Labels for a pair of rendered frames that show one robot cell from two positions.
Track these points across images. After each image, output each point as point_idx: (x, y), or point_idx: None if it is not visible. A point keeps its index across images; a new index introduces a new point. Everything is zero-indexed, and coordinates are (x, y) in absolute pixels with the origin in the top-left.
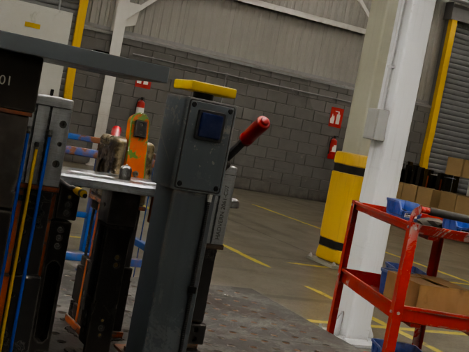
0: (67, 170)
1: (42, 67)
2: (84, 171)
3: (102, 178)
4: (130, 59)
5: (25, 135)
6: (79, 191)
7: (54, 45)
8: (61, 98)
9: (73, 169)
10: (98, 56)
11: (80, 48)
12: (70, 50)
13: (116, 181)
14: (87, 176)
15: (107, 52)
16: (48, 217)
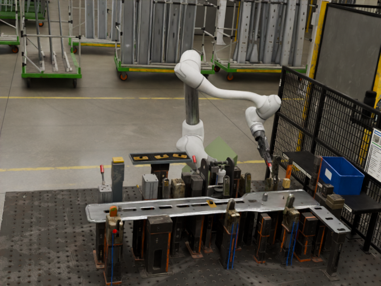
0: (136, 210)
1: None
2: (131, 213)
3: (128, 202)
4: (136, 152)
5: (151, 169)
6: (138, 184)
7: (149, 152)
8: (145, 174)
9: (134, 213)
10: (142, 153)
11: (145, 152)
12: (147, 153)
13: (125, 201)
14: (132, 201)
15: (139, 156)
16: (142, 198)
